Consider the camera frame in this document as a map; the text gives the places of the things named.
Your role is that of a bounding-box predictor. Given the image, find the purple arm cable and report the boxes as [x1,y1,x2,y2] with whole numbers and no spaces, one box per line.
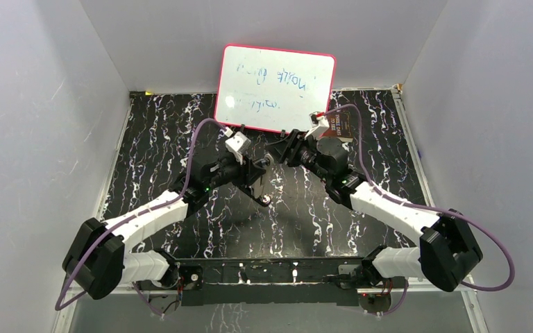
[323,103,516,318]
[55,118,235,318]

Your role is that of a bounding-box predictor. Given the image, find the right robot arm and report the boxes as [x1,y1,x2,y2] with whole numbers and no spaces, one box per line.
[267,130,483,291]

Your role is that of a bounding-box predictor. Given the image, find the pink framed whiteboard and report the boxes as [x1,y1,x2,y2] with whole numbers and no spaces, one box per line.
[214,44,337,133]

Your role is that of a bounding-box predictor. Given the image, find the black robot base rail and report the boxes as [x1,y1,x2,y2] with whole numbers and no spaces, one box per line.
[137,257,407,308]

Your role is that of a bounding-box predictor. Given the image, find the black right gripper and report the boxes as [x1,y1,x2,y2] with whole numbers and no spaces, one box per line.
[264,129,331,183]

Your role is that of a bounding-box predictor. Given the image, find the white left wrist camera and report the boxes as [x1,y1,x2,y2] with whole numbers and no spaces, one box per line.
[225,132,251,164]

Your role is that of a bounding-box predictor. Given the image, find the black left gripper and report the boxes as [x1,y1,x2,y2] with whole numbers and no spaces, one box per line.
[205,153,266,192]

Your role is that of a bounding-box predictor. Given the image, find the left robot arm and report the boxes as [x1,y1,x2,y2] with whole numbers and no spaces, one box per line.
[62,153,274,300]

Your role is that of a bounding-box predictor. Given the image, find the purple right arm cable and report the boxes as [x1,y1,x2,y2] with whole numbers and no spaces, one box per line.
[323,103,516,318]

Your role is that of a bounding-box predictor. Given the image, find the brown Three Days book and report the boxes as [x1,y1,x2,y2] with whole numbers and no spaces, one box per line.
[322,111,354,142]

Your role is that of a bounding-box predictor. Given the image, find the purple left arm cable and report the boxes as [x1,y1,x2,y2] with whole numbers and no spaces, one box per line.
[55,118,235,318]

